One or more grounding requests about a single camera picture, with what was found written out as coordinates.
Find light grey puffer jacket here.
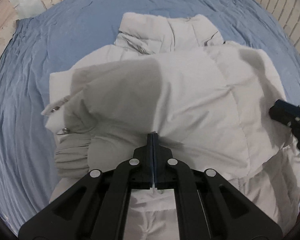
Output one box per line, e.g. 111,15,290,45
43,12,300,233

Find blue bed sheet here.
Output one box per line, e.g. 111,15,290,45
0,0,300,233

